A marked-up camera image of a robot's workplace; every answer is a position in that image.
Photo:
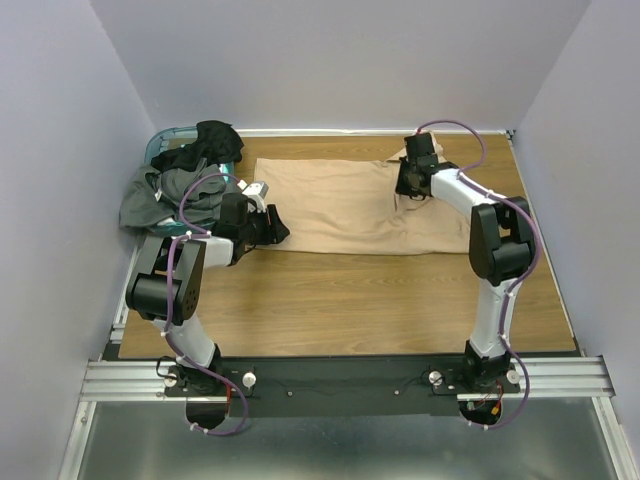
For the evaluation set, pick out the teal plastic basket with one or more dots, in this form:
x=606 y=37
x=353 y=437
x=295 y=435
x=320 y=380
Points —
x=164 y=140

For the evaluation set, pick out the beige t shirt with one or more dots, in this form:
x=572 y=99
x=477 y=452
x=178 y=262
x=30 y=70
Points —
x=338 y=197

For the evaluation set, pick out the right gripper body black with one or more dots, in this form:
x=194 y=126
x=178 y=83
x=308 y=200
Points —
x=403 y=182

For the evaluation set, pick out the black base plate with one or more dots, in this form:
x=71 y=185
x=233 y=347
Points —
x=345 y=386

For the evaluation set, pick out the black t shirt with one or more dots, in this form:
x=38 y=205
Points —
x=217 y=143

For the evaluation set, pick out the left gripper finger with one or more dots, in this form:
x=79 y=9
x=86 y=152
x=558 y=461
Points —
x=268 y=234
x=273 y=216

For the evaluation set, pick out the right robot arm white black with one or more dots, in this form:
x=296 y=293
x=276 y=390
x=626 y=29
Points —
x=503 y=251

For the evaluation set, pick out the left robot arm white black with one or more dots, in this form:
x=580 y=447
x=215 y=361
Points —
x=165 y=285

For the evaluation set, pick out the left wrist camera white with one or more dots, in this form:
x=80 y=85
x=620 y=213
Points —
x=256 y=193

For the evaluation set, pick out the grey t shirt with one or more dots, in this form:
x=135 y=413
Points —
x=152 y=196

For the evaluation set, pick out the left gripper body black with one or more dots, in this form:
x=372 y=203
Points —
x=251 y=230

